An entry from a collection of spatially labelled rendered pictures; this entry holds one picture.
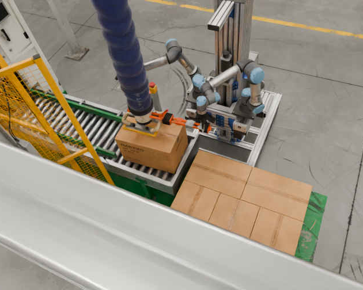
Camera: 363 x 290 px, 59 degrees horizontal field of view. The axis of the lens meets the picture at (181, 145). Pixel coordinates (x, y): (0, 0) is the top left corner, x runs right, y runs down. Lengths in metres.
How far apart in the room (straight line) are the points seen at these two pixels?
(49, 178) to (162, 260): 0.12
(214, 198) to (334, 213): 1.40
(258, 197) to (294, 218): 0.37
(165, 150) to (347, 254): 2.11
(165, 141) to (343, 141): 2.35
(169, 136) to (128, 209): 2.88
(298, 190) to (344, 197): 0.85
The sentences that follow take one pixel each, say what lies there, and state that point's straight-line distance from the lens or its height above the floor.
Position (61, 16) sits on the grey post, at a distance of 5.63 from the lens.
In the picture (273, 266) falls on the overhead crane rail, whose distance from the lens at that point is 0.25.
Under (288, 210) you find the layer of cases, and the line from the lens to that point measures 3.23.
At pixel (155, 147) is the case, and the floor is 0.95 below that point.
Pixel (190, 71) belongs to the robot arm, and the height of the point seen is 1.29.
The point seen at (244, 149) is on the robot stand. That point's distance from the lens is 3.91.
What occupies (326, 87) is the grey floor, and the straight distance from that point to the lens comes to 5.03.
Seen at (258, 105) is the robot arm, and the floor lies 1.27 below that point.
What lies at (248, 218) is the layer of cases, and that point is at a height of 0.54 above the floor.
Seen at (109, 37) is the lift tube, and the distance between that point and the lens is 2.35.
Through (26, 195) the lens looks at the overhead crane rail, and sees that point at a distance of 0.32.
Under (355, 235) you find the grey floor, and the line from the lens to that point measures 3.91.
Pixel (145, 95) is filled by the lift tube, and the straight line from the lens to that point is 2.74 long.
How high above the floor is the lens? 3.45
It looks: 55 degrees down
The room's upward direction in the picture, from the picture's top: 10 degrees counter-clockwise
